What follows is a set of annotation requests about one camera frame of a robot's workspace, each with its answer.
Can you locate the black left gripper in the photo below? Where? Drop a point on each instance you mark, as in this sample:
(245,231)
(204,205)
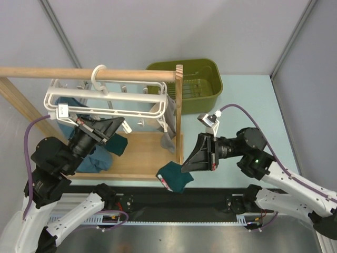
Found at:
(104,128)

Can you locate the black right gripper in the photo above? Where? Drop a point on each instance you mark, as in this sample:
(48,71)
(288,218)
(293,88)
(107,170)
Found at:
(210,152)

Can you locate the green christmas reindeer sock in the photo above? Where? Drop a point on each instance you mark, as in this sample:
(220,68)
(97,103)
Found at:
(116,144)

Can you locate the dark green socks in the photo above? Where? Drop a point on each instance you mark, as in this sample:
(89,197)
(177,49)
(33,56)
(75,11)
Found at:
(172,178)

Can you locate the white plastic clip hanger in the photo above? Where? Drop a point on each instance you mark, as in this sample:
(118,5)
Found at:
(112,89)

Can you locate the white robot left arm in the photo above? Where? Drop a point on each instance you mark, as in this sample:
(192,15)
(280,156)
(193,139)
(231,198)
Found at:
(48,168)

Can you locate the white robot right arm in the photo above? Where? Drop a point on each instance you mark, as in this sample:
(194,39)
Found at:
(302,199)

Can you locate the grey beige sock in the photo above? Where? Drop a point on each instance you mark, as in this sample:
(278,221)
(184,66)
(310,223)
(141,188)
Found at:
(169,132)

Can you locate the olive green plastic bin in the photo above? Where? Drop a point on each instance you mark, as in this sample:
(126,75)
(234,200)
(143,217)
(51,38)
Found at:
(202,83)

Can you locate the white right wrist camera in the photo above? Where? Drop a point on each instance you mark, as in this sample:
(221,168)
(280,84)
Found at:
(210,121)

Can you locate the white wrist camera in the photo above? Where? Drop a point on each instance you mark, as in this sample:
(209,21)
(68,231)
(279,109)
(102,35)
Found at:
(210,121)
(62,115)

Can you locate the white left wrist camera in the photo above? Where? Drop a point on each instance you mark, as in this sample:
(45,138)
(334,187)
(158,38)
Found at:
(62,115)

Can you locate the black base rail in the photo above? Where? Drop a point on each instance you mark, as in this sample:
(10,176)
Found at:
(192,207)

